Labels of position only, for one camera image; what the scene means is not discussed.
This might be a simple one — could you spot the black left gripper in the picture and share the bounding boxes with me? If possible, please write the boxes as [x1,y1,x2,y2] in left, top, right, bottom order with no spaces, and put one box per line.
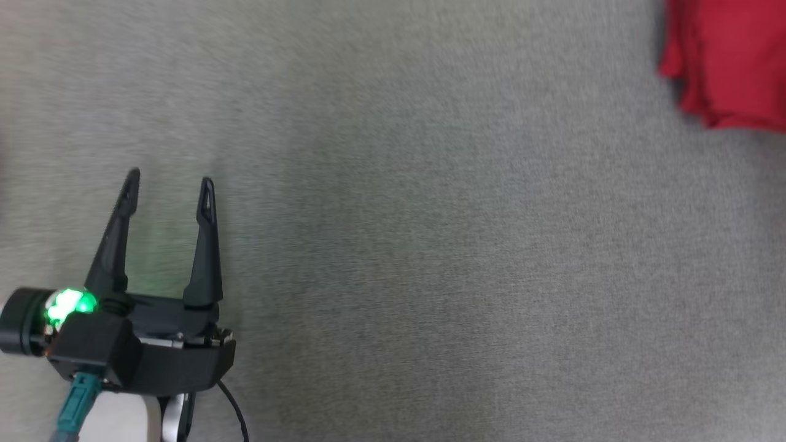
[46,167,237,394]

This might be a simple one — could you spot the plain red shorts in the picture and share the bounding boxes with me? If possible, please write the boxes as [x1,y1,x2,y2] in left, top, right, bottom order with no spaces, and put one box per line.
[658,0,786,133]

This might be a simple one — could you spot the thin black cable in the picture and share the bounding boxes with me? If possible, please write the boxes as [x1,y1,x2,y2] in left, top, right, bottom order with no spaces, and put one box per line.
[215,379,250,442]

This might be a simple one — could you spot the teal left camera cable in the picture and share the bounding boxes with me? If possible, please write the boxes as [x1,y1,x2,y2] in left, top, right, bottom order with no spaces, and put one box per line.
[50,373,103,442]

